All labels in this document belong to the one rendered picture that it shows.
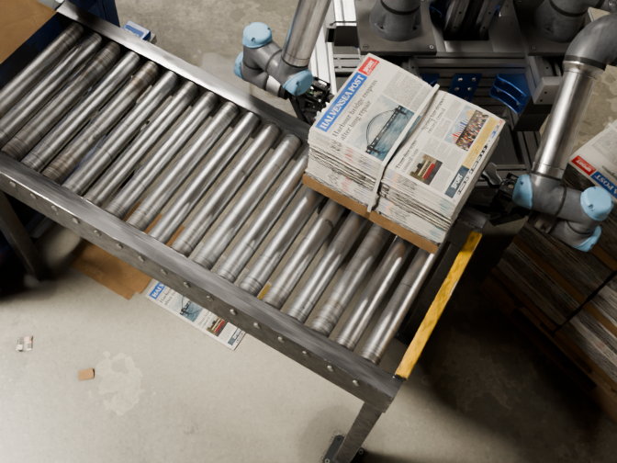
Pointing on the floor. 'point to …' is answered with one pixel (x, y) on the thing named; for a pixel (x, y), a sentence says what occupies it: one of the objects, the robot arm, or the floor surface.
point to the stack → (582, 271)
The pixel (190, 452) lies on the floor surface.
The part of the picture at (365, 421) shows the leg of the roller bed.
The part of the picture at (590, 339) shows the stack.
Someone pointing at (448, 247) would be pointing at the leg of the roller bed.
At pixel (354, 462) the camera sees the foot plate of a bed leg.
